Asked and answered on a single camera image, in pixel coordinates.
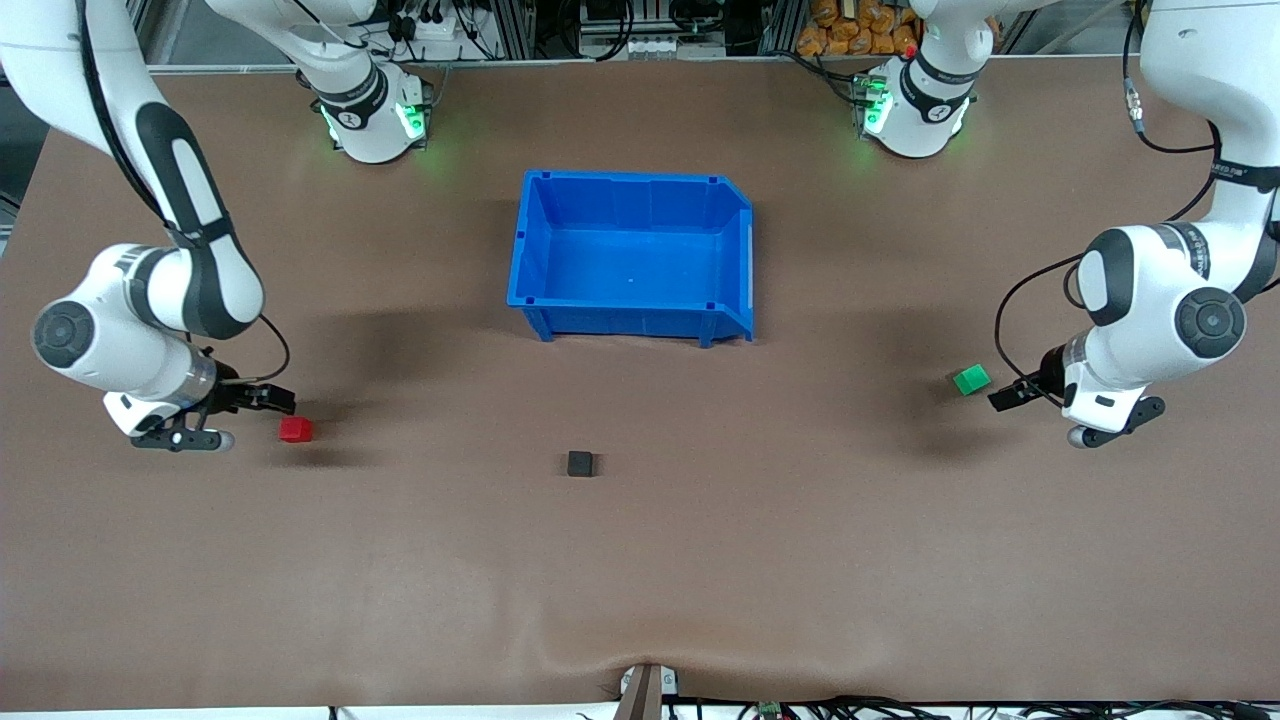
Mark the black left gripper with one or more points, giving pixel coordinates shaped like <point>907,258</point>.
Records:
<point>1043,379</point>

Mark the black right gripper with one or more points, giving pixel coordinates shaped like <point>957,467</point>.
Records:
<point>230,393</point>

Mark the red cube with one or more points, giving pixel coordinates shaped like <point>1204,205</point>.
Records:
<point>296,430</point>

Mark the green cube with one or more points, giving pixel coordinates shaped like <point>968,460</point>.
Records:
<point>971,380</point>

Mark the black cube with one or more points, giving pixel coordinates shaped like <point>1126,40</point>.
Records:
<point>580,463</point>

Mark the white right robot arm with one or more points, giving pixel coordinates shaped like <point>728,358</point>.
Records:
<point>130,330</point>

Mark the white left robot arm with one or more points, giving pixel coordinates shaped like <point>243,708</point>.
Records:
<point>1150,290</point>

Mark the brown table mat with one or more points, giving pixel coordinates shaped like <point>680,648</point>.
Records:
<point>300,600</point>

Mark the blue plastic storage bin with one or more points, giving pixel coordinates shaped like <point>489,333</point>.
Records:
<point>630,260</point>

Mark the orange snack bag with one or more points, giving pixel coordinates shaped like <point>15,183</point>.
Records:
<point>850,30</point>

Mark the green terminal connector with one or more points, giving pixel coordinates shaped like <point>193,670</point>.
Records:
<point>770,710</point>

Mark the white power strip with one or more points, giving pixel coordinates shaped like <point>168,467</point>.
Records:
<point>430,28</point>

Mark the white terminal block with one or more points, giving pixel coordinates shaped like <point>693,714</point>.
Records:
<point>650,46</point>

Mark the aluminium frame profile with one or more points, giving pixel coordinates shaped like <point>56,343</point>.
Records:
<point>155,30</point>

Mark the aluminium frame post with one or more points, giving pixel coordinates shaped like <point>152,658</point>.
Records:
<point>780,25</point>
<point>512,25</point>

